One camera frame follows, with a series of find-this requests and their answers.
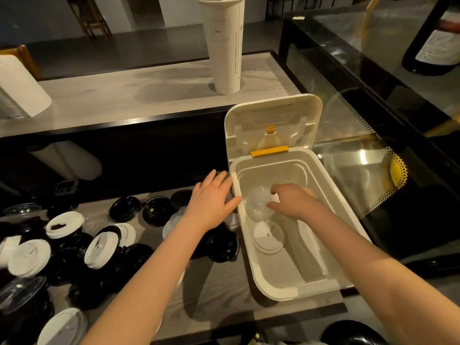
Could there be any dark wine bottle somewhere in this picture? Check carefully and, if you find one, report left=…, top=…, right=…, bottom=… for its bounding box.
left=402, top=0, right=460, bottom=77

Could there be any white paper towel roll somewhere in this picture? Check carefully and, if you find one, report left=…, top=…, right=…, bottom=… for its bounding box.
left=0, top=54, right=53, bottom=119

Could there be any pile of cup lids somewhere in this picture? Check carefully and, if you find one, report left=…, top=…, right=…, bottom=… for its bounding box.
left=0, top=189, right=241, bottom=345

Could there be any white cup lid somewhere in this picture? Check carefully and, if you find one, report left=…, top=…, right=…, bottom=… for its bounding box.
left=252, top=220, right=287, bottom=255

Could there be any grey bar counter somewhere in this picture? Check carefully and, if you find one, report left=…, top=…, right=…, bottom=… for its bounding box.
left=0, top=50, right=301, bottom=139

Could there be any white plastic storage bin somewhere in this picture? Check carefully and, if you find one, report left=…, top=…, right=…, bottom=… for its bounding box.
left=224, top=93, right=371, bottom=302

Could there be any black round base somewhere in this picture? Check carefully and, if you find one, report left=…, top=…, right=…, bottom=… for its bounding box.
left=321, top=319, right=391, bottom=345

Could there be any yellow fruit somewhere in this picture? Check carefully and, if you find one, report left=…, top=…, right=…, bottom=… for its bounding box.
left=390, top=154, right=403, bottom=189

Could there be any tall white paper cup stack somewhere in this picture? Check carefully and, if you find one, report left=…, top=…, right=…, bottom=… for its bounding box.
left=196, top=0, right=247, bottom=96

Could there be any person's left forearm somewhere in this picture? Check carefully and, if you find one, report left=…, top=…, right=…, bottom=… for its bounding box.
left=80, top=218, right=216, bottom=345

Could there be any grey wooden table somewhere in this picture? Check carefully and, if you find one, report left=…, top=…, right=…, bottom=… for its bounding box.
left=0, top=184, right=347, bottom=345

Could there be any stack of clear lids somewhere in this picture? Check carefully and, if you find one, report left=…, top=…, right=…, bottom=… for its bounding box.
left=246, top=185, right=280, bottom=222

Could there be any person's right hand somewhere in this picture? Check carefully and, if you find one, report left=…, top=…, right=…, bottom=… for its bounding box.
left=266, top=183, right=324, bottom=221

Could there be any person's left hand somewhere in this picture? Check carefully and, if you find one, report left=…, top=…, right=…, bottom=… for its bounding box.
left=183, top=170, right=242, bottom=232

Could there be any wooden chair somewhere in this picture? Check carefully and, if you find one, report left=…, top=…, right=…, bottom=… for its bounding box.
left=0, top=45, right=42, bottom=81

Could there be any person's right forearm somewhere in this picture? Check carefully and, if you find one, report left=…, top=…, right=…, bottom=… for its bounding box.
left=309, top=208, right=460, bottom=345

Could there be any small digital timer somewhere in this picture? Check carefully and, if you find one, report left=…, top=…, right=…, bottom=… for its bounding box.
left=54, top=179, right=80, bottom=196

